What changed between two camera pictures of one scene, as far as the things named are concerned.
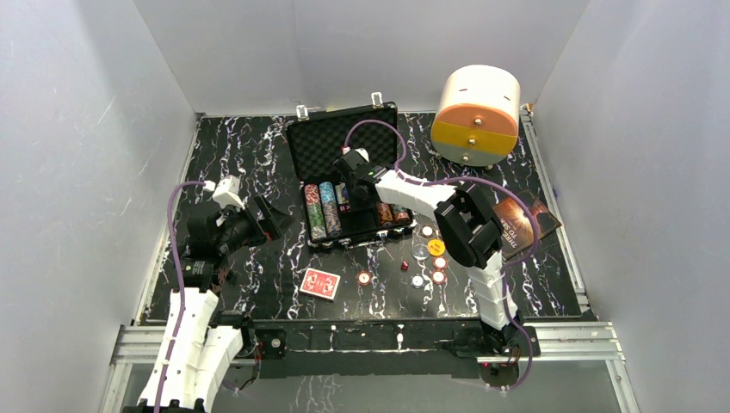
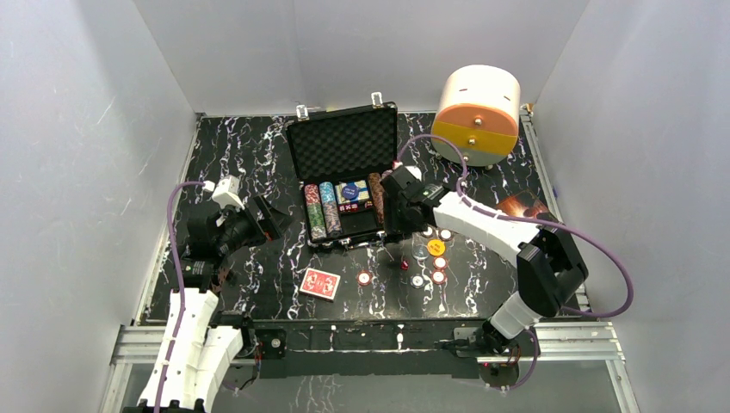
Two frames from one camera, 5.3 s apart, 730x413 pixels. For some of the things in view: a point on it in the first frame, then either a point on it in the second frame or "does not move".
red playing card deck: x=320 y=285 does not move
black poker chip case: x=315 y=142 does not move
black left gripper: x=261 y=220 does not move
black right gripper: x=351 y=199 to x=392 y=223
